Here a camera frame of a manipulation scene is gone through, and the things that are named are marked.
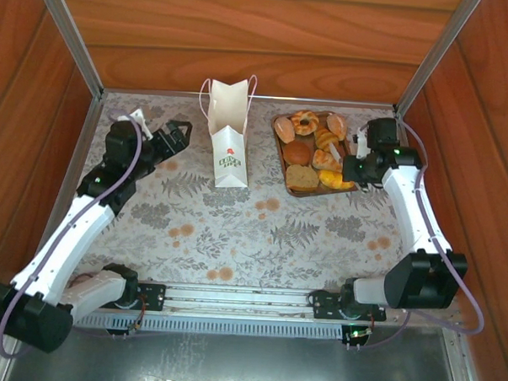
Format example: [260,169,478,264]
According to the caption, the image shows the ring-shaped fake bread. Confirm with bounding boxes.
[290,110,321,137]

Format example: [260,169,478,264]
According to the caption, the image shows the pale oval fake bread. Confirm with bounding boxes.
[325,113,350,141]

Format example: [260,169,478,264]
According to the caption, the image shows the grey metal sheet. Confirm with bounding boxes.
[4,309,462,381]

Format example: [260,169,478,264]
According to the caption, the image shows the fake croissant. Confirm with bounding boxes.
[313,126,341,153]

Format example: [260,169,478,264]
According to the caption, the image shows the right aluminium frame post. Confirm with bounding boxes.
[394,0,483,119]

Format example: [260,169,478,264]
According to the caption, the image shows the brown rectangular tray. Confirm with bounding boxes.
[266,109,365,201]

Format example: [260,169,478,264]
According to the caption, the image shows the aluminium frame post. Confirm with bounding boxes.
[28,0,110,100]
[394,0,483,119]

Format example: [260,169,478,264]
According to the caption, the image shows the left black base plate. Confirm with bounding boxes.
[104,278,168,314]

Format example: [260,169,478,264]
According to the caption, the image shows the aluminium front rail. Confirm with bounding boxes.
[163,282,465,331]

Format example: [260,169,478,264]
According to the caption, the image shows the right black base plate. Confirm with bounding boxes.
[308,288,388,324]

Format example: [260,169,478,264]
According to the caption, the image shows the right small circuit board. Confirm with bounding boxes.
[343,325,374,346]

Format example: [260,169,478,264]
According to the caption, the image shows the left aluminium frame post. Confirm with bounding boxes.
[28,0,110,100]

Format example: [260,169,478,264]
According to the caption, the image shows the floral tablecloth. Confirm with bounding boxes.
[54,89,452,295]

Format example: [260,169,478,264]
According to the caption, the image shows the striped golden fake bread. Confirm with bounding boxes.
[311,148,345,174]

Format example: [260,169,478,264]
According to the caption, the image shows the left aluminium side rail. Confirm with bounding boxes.
[76,96,104,159]

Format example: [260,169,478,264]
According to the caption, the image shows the yellow twisted fake bread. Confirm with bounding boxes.
[317,169,357,191]

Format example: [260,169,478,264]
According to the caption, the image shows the slotted grey cable duct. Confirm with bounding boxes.
[72,308,376,342]

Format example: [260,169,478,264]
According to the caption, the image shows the long pale fake bun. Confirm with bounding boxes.
[273,116,297,145]

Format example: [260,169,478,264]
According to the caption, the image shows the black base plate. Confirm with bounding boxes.
[308,288,388,324]
[104,278,168,314]

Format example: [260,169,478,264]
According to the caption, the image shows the white paper bag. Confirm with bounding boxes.
[195,72,259,191]

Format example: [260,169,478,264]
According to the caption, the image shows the speckled brown fake bread slice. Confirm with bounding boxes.
[284,164,322,192]

